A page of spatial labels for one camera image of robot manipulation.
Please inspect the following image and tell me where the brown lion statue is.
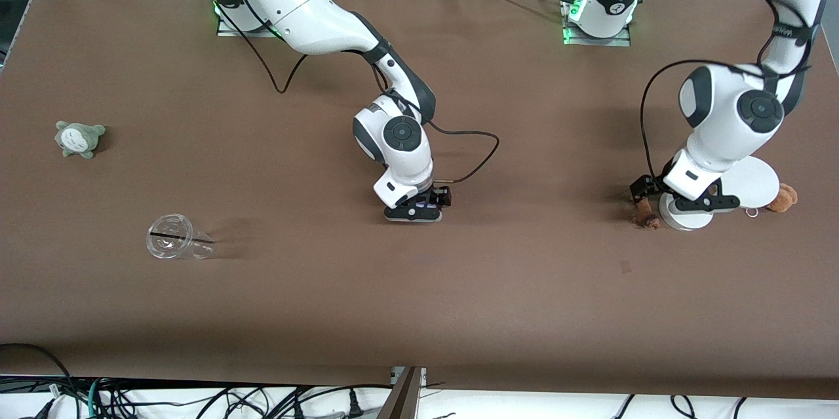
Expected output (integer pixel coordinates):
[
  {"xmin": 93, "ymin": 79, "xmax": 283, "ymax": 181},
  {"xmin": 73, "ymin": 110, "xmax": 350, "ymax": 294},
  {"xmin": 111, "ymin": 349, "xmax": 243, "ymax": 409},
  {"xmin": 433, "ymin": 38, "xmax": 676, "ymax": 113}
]
[{"xmin": 634, "ymin": 199, "xmax": 663, "ymax": 230}]

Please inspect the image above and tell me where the white round stand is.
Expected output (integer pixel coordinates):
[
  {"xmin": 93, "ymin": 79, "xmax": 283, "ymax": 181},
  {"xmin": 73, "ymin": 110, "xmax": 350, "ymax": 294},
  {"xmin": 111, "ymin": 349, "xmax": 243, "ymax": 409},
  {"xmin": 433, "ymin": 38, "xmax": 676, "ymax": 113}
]
[{"xmin": 659, "ymin": 155, "xmax": 781, "ymax": 231}]

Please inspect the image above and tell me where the brown plush toy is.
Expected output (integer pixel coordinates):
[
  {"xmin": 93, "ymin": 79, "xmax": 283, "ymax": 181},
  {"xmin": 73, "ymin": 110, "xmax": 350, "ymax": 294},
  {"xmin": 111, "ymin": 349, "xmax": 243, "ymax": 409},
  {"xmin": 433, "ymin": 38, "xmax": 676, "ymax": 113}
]
[{"xmin": 766, "ymin": 184, "xmax": 799, "ymax": 213}]

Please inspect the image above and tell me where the aluminium profile bar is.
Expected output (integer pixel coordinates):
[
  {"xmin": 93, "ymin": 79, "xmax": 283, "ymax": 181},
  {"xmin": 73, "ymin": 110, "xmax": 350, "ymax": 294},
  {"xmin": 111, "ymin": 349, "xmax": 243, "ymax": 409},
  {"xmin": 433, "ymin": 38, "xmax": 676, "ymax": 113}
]
[{"xmin": 377, "ymin": 367, "xmax": 427, "ymax": 419}]

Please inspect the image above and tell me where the clear plastic cup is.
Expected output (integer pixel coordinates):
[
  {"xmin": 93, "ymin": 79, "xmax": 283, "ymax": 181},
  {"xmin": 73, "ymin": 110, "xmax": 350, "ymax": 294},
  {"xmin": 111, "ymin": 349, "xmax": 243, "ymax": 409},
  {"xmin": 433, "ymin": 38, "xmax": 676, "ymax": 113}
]
[{"xmin": 146, "ymin": 213, "xmax": 216, "ymax": 260}]

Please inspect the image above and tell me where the grey plush toy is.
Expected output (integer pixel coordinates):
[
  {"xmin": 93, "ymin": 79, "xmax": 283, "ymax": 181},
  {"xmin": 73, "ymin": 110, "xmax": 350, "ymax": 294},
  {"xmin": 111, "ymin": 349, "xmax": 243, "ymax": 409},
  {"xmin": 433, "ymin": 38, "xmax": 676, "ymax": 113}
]
[{"xmin": 54, "ymin": 120, "xmax": 107, "ymax": 159}]

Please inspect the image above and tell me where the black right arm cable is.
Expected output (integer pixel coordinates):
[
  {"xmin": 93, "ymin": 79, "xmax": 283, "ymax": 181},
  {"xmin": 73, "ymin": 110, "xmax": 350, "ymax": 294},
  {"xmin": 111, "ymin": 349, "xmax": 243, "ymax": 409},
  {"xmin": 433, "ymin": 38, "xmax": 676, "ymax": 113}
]
[{"xmin": 229, "ymin": 0, "xmax": 500, "ymax": 185}]

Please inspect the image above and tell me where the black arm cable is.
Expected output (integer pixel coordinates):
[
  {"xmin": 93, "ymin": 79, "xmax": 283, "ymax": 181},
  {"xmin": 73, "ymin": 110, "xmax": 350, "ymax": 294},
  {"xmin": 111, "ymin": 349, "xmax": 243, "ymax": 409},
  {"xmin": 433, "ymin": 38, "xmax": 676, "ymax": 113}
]
[
  {"xmin": 229, "ymin": 0, "xmax": 500, "ymax": 185},
  {"xmin": 639, "ymin": 0, "xmax": 820, "ymax": 177}
]

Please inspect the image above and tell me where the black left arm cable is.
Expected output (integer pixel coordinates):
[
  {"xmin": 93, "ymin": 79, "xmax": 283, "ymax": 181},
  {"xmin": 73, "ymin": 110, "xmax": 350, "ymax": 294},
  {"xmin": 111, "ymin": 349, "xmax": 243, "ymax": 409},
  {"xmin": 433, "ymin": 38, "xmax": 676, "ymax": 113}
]
[{"xmin": 639, "ymin": 0, "xmax": 820, "ymax": 177}]

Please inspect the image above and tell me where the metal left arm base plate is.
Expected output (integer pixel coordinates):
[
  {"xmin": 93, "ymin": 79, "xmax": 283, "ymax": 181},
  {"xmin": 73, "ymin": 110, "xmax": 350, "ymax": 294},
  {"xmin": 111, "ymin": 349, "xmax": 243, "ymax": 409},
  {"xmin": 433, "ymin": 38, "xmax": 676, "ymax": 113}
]
[{"xmin": 562, "ymin": 0, "xmax": 631, "ymax": 47}]

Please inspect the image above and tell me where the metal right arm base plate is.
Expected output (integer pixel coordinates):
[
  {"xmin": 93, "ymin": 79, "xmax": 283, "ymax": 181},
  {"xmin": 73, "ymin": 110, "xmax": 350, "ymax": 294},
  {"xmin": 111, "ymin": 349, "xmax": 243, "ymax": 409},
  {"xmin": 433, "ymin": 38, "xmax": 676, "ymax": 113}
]
[{"xmin": 216, "ymin": 3, "xmax": 289, "ymax": 37}]

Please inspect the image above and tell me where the teal floor cable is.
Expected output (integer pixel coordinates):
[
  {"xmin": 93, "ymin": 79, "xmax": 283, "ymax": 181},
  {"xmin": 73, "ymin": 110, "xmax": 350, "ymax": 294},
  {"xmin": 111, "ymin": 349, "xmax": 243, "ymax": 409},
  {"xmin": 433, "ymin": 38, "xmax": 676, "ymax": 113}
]
[{"xmin": 87, "ymin": 376, "xmax": 104, "ymax": 419}]

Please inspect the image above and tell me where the thick black floor cable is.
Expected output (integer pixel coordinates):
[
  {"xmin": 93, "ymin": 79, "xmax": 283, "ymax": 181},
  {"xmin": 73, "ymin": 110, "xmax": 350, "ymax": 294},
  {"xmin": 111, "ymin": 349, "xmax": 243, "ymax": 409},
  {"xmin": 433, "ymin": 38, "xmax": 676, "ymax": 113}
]
[{"xmin": 0, "ymin": 343, "xmax": 79, "ymax": 419}]

